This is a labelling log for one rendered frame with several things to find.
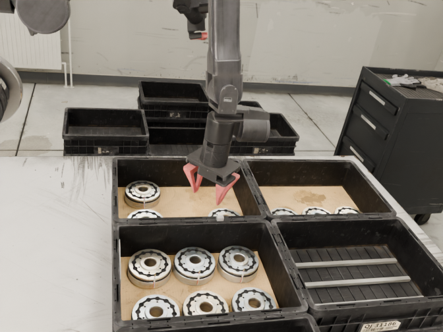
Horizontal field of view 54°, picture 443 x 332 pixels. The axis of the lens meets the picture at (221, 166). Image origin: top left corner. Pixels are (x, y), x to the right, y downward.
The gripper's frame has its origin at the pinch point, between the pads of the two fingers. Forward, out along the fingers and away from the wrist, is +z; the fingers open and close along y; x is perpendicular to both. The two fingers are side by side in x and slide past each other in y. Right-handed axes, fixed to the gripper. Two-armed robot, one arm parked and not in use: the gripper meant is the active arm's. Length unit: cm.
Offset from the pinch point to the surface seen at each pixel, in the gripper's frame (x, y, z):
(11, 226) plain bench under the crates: 11, 58, 37
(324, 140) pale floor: -263, 43, 105
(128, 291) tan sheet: 15.7, 7.3, 23.6
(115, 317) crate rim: 28.4, -0.8, 13.5
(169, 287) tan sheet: 8.6, 0.8, 23.4
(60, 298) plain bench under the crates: 19.8, 26.1, 36.9
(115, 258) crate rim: 17.5, 10.1, 13.6
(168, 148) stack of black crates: -104, 87, 69
